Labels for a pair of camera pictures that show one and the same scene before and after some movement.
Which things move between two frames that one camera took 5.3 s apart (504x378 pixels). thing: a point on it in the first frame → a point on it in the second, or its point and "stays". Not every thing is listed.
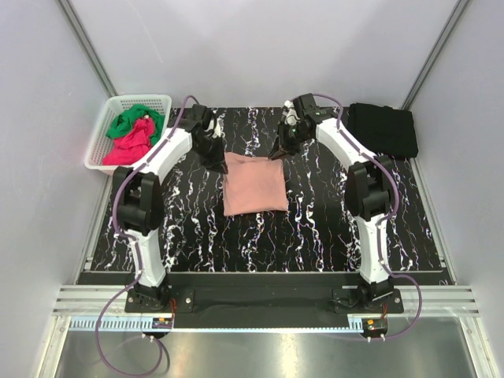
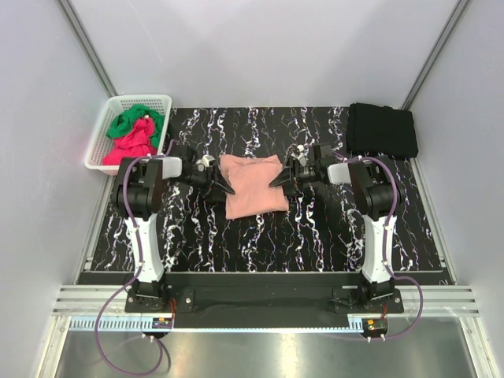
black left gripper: x=218 y=162 → x=215 y=184
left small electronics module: x=164 y=323 stays
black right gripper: x=277 y=151 → x=294 y=183
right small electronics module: x=374 y=327 stays
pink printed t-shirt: x=253 y=184 stays
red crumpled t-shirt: x=127 y=147 stays
